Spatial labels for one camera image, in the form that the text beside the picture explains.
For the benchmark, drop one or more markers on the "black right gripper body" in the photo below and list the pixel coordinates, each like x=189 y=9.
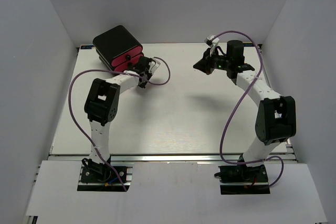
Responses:
x=210 y=60

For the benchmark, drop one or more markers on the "pink top drawer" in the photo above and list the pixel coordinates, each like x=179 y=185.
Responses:
x=126 y=56

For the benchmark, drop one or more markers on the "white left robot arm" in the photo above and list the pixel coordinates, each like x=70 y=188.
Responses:
x=102 y=102

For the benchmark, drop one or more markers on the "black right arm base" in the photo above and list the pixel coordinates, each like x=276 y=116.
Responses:
x=243 y=179

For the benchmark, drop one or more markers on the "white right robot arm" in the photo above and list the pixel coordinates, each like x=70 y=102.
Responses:
x=276 y=115

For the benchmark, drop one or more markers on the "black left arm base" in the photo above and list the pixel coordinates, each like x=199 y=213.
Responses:
x=96 y=177

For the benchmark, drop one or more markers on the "black drawer cabinet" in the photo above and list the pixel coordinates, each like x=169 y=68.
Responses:
x=113 y=43

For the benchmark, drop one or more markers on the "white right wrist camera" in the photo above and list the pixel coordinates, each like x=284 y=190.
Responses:
x=212 y=41

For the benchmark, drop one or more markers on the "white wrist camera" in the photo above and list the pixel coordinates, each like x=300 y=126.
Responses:
x=153 y=65
x=212 y=41

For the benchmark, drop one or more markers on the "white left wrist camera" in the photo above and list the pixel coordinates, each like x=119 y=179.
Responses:
x=153 y=65

